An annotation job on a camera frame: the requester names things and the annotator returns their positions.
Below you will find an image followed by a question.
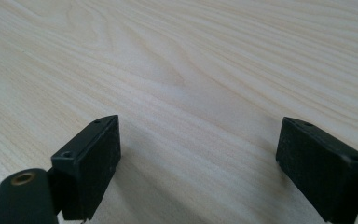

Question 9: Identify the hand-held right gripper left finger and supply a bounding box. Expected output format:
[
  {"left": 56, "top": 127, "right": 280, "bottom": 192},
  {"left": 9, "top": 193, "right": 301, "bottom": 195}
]
[{"left": 50, "top": 114, "right": 122, "bottom": 222}]

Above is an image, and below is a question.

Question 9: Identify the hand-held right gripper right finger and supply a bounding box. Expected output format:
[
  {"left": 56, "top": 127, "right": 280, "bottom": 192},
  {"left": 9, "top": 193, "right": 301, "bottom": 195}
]
[{"left": 275, "top": 116, "right": 358, "bottom": 224}]

